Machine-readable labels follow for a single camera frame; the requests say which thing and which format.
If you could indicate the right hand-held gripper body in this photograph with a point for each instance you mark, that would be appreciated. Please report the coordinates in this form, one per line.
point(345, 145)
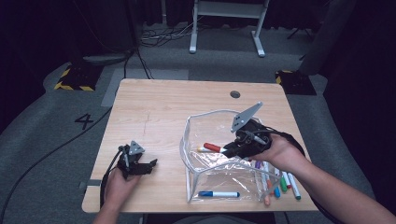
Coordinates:
point(252, 137)

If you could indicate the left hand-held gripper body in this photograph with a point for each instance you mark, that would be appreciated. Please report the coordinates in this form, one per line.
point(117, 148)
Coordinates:
point(129, 163)

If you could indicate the red marker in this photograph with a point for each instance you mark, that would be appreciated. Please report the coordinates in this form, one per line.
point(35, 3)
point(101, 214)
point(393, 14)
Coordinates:
point(212, 146)

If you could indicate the clear plastic bag white trim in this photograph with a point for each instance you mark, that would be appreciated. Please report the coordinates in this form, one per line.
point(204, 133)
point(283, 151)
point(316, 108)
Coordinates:
point(224, 177)

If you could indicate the purple marker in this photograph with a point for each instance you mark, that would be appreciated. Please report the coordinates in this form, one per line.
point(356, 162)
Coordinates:
point(257, 164)

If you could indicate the yellow marker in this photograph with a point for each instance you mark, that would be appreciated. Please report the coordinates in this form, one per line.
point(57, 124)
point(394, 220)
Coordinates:
point(200, 149)

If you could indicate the orange marker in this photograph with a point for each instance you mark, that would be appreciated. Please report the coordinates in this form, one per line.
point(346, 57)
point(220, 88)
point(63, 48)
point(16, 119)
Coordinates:
point(269, 184)

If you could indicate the light blue marker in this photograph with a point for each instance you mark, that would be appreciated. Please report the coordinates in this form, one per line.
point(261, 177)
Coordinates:
point(276, 192)

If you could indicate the dark green marker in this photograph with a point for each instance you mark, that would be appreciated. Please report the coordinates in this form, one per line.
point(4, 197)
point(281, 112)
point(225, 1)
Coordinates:
point(294, 188)

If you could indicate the person's left hand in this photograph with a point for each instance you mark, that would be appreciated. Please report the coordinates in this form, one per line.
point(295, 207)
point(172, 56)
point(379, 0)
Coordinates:
point(118, 188)

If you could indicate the person's right hand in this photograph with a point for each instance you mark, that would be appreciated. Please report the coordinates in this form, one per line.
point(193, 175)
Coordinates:
point(283, 154)

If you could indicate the grey tape strip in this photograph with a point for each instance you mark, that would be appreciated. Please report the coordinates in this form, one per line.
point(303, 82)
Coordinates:
point(91, 183)

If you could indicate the round black table grommet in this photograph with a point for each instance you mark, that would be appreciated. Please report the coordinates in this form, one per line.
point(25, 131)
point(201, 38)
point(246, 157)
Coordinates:
point(235, 94)

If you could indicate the black yellow striped base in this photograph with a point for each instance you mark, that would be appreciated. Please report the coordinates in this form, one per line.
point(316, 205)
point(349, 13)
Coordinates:
point(79, 79)
point(295, 84)

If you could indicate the grey floor strip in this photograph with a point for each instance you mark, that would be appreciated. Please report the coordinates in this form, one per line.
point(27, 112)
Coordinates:
point(140, 74)

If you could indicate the black tripod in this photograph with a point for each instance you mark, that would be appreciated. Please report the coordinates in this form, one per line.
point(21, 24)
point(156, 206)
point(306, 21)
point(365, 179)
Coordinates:
point(299, 32)

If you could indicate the grey curtain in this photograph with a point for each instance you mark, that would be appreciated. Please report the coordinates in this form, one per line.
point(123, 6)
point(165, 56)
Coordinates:
point(327, 37)

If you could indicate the white metal stand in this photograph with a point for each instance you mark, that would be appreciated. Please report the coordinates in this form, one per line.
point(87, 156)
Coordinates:
point(229, 9)

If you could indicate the grey stand base plate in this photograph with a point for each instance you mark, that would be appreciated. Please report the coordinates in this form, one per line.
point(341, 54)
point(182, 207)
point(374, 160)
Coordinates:
point(106, 59)

